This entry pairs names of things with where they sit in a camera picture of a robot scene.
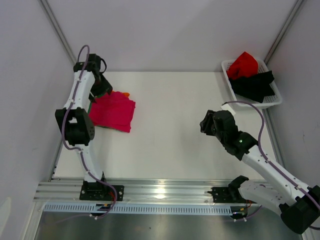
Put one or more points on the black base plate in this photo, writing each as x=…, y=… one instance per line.
x=227, y=195
x=96, y=192

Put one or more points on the right aluminium corner post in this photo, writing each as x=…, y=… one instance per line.
x=288, y=23

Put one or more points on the orange t shirt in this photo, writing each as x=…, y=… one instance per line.
x=126, y=94

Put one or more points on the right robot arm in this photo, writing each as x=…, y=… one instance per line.
x=297, y=204

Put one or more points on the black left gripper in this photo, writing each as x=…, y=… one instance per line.
x=106, y=87

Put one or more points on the white plastic basket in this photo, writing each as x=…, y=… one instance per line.
x=268, y=101

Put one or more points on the pink t shirt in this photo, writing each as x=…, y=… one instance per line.
x=120, y=112

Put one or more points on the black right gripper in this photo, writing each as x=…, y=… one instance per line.
x=208, y=122

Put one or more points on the red t shirt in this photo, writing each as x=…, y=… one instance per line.
x=244, y=66

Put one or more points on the left aluminium corner post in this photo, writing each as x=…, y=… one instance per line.
x=57, y=29

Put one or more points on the white slotted cable duct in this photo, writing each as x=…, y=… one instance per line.
x=131, y=208

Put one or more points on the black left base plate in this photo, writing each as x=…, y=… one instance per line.
x=96, y=192

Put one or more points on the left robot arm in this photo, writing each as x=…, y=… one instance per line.
x=78, y=130

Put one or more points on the black t shirt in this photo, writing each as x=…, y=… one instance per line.
x=255, y=88

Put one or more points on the aluminium corner post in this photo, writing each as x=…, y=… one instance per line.
x=288, y=23
x=57, y=29

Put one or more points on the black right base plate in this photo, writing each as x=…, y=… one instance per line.
x=227, y=195

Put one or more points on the aluminium front rail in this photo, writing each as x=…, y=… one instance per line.
x=136, y=191

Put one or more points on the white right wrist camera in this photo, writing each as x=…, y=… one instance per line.
x=227, y=107

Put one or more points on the green t shirt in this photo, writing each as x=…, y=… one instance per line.
x=98, y=109

